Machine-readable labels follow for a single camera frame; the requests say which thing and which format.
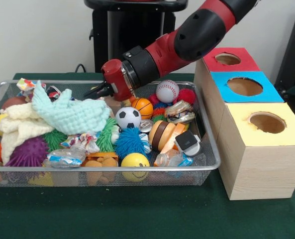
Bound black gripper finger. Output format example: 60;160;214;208
90;81;108;92
84;86;114;99

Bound toy hamburger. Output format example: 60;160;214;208
148;119;177;151

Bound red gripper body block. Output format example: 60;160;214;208
101;59;135;102

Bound white baseball with red stitching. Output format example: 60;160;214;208
155;79;180;104

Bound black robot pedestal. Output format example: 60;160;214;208
84;0;189;74

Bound wooden box with three holes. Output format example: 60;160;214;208
194;47;295;201

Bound yellow smiley ball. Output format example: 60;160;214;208
120;152;150;183

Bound black and white soccer ball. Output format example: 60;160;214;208
115;106;142;129

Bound blue fuzzy puffer ball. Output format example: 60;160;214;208
114;126;149;160

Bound wire mesh bin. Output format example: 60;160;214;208
0;79;221;188

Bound cream knitted cloth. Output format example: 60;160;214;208
0;102;55;166

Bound purple spiky ball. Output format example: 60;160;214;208
5;136;50;167

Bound small orange basketball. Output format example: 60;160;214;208
131;97;154;120

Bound mint green knitted cloth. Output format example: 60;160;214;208
32;80;110;135

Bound yellow duck plush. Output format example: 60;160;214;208
123;96;137;107

